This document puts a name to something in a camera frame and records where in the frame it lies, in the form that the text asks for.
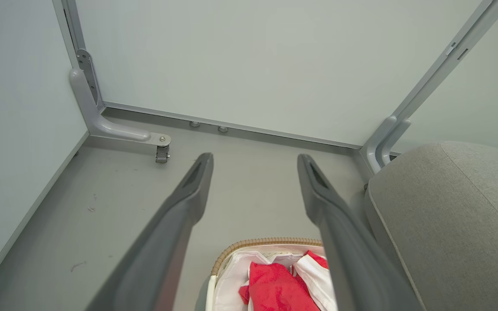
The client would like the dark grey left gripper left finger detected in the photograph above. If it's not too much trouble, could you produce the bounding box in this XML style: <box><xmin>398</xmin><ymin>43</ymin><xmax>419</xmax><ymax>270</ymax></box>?
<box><xmin>86</xmin><ymin>152</ymin><xmax>214</xmax><ymax>311</ymax></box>

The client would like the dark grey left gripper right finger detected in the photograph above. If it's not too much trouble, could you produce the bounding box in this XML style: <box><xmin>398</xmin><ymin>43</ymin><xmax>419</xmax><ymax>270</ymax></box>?
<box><xmin>297</xmin><ymin>154</ymin><xmax>422</xmax><ymax>311</ymax></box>

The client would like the grey upholstered seat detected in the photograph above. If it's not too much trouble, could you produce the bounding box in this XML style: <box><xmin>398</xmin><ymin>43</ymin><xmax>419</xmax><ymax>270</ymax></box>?
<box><xmin>364</xmin><ymin>141</ymin><xmax>498</xmax><ymax>311</ymax></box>

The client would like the white basket with wicker rim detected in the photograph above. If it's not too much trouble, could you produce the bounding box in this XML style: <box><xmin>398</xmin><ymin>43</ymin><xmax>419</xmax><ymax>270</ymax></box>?
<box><xmin>206</xmin><ymin>237</ymin><xmax>338</xmax><ymax>311</ymax></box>

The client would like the grey metal hinge plate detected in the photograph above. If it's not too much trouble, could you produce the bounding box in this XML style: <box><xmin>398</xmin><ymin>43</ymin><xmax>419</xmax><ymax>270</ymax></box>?
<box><xmin>76</xmin><ymin>49</ymin><xmax>99</xmax><ymax>106</ymax></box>

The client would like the grey aluminium partition bottom rail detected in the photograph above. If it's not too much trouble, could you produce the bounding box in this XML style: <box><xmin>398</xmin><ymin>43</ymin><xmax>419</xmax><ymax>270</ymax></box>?
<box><xmin>103</xmin><ymin>102</ymin><xmax>364</xmax><ymax>150</ymax></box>

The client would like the grey aluminium partition post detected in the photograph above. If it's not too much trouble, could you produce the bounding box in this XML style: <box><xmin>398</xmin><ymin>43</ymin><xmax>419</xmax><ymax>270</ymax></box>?
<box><xmin>52</xmin><ymin>0</ymin><xmax>105</xmax><ymax>108</ymax></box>
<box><xmin>392</xmin><ymin>0</ymin><xmax>498</xmax><ymax>121</ymax></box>

